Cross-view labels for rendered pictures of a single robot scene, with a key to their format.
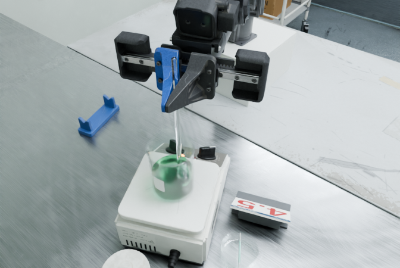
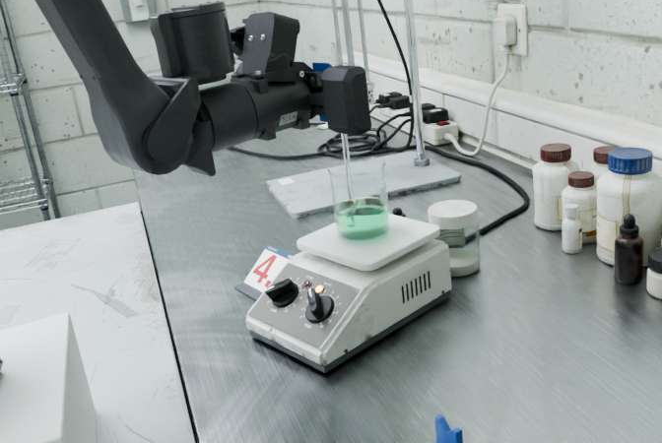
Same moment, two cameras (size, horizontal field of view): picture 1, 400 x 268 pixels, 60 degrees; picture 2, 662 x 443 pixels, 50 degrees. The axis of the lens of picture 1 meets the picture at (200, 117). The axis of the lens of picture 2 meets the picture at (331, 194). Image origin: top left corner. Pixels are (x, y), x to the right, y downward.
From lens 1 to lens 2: 1.02 m
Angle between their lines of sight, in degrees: 111
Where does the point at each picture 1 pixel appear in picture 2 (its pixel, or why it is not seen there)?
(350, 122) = not seen: hidden behind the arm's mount
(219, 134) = (207, 378)
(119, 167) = (413, 375)
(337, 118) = not seen: hidden behind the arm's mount
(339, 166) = (126, 304)
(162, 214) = (394, 220)
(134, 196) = (415, 233)
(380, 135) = (20, 319)
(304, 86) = not seen: outside the picture
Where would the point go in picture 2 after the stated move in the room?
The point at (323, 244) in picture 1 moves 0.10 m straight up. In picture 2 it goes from (246, 263) to (234, 194)
